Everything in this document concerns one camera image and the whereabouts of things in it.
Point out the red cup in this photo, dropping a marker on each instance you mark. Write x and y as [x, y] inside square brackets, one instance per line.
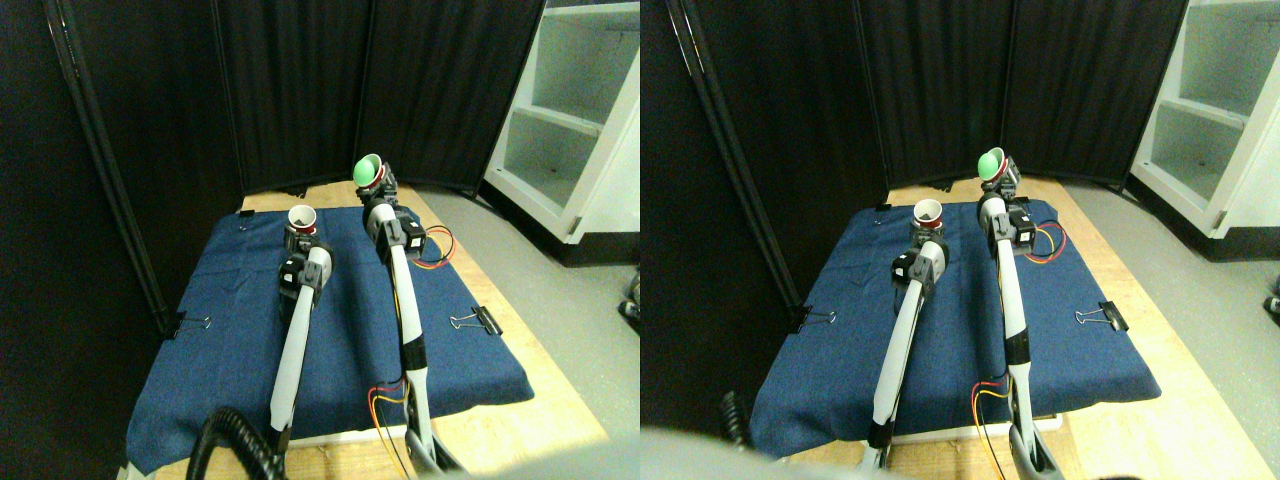
[302, 214]
[928, 209]
[1002, 174]
[379, 180]

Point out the green ball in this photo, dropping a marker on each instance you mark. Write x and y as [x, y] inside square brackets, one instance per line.
[366, 170]
[990, 163]

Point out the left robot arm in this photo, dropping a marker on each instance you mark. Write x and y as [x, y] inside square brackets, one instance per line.
[900, 360]
[295, 360]

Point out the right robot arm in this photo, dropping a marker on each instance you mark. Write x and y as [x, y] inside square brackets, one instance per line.
[1012, 300]
[402, 300]

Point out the curtain stand foot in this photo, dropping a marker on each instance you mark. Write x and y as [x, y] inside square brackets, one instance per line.
[468, 188]
[937, 186]
[296, 191]
[1112, 184]

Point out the dark blue cloth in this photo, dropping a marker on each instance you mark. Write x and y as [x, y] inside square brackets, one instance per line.
[820, 360]
[210, 370]

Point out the white shelf unit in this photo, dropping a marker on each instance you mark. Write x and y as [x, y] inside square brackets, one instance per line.
[1240, 140]
[590, 150]

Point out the curtain stand pole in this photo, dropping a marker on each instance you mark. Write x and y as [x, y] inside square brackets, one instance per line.
[105, 170]
[730, 160]

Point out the small dark object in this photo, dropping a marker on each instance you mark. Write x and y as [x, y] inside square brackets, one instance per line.
[1272, 300]
[630, 300]

